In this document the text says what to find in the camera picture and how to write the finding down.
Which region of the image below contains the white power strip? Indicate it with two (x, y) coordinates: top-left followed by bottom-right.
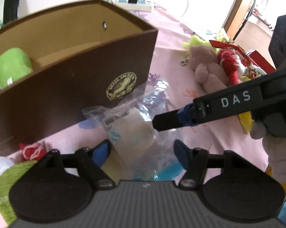
(114, 0), (155, 12)

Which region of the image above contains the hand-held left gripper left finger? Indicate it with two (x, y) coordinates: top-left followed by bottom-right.
(38, 139), (114, 190)

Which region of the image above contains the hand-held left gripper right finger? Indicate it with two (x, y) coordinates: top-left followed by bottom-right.
(173, 139), (249, 190)

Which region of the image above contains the green plush toy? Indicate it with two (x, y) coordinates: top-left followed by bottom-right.
(0, 48), (33, 89)

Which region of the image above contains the brown cardboard box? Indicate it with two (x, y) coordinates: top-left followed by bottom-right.
(0, 0), (159, 164)

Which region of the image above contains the wooden door frame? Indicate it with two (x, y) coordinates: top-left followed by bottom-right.
(220, 0), (251, 40)

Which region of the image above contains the black phone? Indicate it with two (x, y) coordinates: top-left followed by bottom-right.
(3, 0), (23, 25)

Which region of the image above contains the lime green fringed plush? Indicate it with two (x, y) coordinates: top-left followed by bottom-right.
(182, 35), (217, 53)

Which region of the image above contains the taupe plush bear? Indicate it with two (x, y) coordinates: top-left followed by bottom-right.
(189, 45), (230, 94)

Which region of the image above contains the clear plastic packet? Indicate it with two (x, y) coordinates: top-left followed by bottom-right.
(82, 81), (185, 181)

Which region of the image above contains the pink printed tablecloth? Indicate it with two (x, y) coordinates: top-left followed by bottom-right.
(0, 1), (286, 195)

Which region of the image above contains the green knitted cloth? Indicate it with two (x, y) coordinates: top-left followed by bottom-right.
(0, 160), (37, 226)

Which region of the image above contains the person's right hand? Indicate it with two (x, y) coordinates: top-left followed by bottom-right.
(250, 121), (286, 184)

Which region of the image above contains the red box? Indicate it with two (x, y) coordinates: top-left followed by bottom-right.
(245, 49), (276, 74)

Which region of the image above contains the white cloth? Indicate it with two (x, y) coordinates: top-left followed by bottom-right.
(0, 156), (15, 176)

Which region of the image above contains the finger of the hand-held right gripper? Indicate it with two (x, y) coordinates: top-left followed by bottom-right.
(152, 103), (199, 132)

